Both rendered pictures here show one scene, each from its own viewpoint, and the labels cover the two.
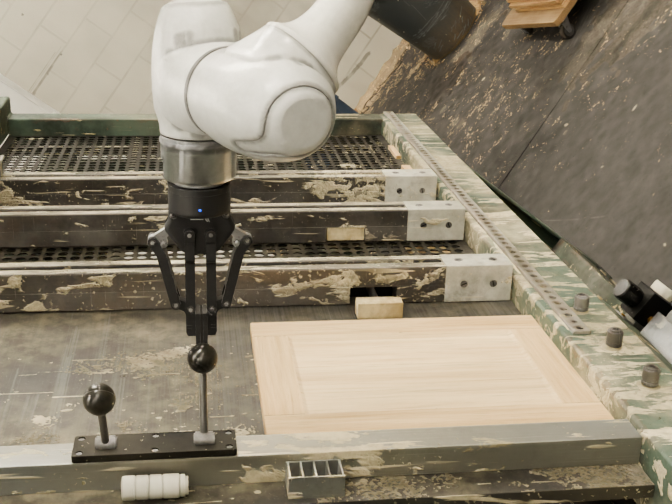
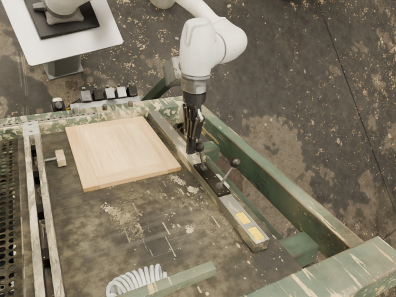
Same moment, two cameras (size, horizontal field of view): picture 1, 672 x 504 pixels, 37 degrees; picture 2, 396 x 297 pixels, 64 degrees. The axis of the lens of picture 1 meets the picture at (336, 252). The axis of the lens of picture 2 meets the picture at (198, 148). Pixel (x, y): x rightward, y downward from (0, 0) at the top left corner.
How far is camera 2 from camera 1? 1.83 m
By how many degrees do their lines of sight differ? 96
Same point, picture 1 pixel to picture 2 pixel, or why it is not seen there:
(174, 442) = (208, 173)
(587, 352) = (111, 113)
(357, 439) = (182, 145)
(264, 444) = (194, 160)
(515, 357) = (103, 129)
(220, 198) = not seen: hidden behind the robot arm
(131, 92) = not seen: outside the picture
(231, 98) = (243, 41)
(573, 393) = (128, 121)
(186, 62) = (220, 40)
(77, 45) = not seen: outside the picture
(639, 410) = (146, 108)
